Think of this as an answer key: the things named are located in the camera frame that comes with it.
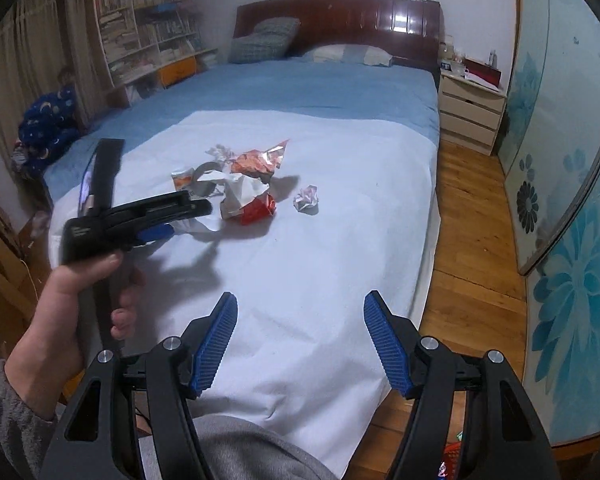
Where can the cream nightstand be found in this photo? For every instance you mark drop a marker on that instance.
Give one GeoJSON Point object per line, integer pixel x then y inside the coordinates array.
{"type": "Point", "coordinates": [470, 110]}

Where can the red box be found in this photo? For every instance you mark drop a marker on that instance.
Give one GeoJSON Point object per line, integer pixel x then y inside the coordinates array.
{"type": "Point", "coordinates": [482, 71]}

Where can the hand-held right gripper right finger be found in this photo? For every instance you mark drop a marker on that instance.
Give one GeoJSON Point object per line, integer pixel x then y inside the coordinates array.
{"type": "Point", "coordinates": [387, 345]}

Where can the white and blue pillow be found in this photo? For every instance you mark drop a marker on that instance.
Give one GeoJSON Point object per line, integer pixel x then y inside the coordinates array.
{"type": "Point", "coordinates": [345, 54]}

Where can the white bed sheet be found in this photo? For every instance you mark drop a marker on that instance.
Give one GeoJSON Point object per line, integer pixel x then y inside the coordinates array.
{"type": "Point", "coordinates": [305, 270]}

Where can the blue bed sheet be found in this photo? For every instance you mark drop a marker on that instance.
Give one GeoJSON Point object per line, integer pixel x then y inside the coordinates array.
{"type": "Point", "coordinates": [305, 90]}

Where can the small orange white cup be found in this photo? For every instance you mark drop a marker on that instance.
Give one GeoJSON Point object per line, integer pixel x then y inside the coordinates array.
{"type": "Point", "coordinates": [182, 179]}

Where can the paper ball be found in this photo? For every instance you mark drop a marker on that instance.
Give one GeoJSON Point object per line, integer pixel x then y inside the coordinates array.
{"type": "Point", "coordinates": [306, 201]}

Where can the red white snack packet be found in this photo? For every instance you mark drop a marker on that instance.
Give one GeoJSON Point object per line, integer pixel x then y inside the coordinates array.
{"type": "Point", "coordinates": [247, 210]}

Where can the grey white paper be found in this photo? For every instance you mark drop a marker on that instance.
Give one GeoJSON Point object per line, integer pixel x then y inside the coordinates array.
{"type": "Point", "coordinates": [220, 152]}

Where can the dark wooden headboard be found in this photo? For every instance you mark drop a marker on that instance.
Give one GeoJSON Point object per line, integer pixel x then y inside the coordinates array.
{"type": "Point", "coordinates": [350, 20]}

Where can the grey tape roll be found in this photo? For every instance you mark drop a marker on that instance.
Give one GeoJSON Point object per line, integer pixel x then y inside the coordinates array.
{"type": "Point", "coordinates": [198, 175]}

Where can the red foil snack wrapper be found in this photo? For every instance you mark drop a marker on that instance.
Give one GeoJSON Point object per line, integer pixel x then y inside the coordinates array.
{"type": "Point", "coordinates": [256, 160]}

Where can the plaid pillow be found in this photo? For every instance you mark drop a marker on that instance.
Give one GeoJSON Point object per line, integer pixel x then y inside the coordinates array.
{"type": "Point", "coordinates": [265, 40]}

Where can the person's grey clothing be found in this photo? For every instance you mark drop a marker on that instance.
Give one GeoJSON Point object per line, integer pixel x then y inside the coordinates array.
{"type": "Point", "coordinates": [250, 452]}

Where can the bookshelf with books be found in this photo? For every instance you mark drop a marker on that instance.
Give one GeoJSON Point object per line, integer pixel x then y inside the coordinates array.
{"type": "Point", "coordinates": [145, 25]}

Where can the red plastic basket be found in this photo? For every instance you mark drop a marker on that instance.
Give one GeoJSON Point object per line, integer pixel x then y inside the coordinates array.
{"type": "Point", "coordinates": [452, 460]}

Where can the glass door with dark flower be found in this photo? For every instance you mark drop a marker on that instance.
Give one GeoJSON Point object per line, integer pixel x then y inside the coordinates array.
{"type": "Point", "coordinates": [555, 125]}

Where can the white paper scrap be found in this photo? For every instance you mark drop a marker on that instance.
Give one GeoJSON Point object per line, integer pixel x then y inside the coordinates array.
{"type": "Point", "coordinates": [192, 228]}

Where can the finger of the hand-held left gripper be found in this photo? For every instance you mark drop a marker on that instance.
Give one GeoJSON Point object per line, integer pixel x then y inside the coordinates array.
{"type": "Point", "coordinates": [155, 233]}
{"type": "Point", "coordinates": [180, 206]}

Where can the blue patterned blanket pile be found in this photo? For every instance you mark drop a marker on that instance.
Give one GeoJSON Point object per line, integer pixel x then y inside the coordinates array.
{"type": "Point", "coordinates": [47, 120]}

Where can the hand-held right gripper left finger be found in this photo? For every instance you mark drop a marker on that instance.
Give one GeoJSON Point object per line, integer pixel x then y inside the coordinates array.
{"type": "Point", "coordinates": [215, 345]}

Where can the person's left forearm grey sleeve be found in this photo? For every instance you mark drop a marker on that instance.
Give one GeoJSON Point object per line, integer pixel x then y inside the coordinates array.
{"type": "Point", "coordinates": [10, 430]}

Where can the person's left hand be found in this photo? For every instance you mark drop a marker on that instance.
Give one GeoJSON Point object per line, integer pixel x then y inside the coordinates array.
{"type": "Point", "coordinates": [55, 330]}

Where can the cardboard box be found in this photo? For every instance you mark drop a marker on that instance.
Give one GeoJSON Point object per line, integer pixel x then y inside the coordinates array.
{"type": "Point", "coordinates": [0, 260]}

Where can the glass door with blue flower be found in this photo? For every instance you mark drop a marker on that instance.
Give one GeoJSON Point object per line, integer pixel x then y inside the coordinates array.
{"type": "Point", "coordinates": [575, 300]}

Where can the beige curtain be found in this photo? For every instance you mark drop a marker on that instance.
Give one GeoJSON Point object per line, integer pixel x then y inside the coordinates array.
{"type": "Point", "coordinates": [35, 45]}

